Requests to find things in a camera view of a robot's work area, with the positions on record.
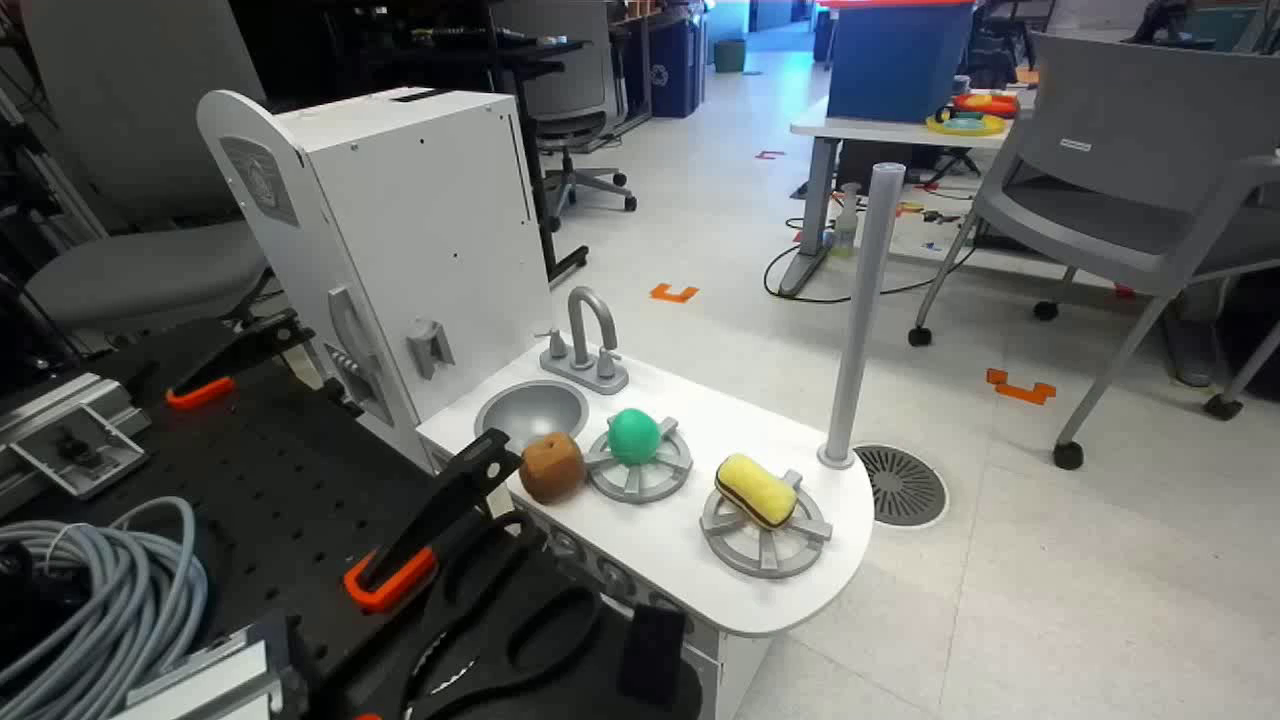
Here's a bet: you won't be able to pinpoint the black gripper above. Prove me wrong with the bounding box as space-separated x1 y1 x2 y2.
307 511 694 720

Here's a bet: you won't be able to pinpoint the grey toy faucet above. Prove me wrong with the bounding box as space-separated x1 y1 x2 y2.
535 286 632 401

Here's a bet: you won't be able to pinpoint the grey toy sink bowl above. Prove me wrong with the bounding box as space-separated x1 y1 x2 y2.
474 378 591 457

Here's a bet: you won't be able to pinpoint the grey toy stove burner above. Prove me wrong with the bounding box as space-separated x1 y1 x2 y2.
695 464 842 583
581 411 695 507

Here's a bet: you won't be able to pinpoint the brown toy food piece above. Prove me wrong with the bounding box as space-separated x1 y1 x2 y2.
516 432 588 507

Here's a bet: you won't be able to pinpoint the green toy ball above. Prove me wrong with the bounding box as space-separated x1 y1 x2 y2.
603 406 670 472

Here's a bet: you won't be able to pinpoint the yellow toy sponge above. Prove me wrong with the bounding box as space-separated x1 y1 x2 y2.
712 454 802 532

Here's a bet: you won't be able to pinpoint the round floor drain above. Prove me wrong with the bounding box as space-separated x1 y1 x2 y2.
854 440 952 532

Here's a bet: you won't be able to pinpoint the grey toy kitchen pole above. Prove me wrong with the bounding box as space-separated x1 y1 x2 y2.
818 160 910 472

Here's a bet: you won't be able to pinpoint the black office chair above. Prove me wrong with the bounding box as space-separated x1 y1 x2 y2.
486 0 641 225

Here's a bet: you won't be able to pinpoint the grey fabric office chair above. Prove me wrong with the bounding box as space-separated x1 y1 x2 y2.
17 0 273 337

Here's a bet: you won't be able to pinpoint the white table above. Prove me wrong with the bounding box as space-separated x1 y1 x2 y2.
775 114 1047 306

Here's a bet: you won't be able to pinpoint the blue recycling bin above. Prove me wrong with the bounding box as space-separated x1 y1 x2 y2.
649 13 707 121

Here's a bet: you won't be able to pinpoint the colourful toy rings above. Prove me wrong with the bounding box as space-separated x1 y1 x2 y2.
923 85 1026 145

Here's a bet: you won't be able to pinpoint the blue storage bin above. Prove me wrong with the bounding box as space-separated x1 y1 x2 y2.
819 0 979 127

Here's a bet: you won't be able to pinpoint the grey plastic rolling chair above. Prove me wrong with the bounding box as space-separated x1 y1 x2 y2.
910 34 1280 472

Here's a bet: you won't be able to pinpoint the black clamp orange handle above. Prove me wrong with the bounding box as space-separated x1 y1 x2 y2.
339 427 525 622
161 314 312 415

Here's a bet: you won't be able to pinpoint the thin black floor cable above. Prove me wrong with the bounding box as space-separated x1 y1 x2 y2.
760 236 979 308

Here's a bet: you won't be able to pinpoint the light blue cable bundle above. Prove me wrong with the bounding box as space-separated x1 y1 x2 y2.
0 492 216 720

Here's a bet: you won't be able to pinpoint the aluminium mounting bracket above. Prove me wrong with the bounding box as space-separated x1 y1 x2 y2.
0 373 154 519

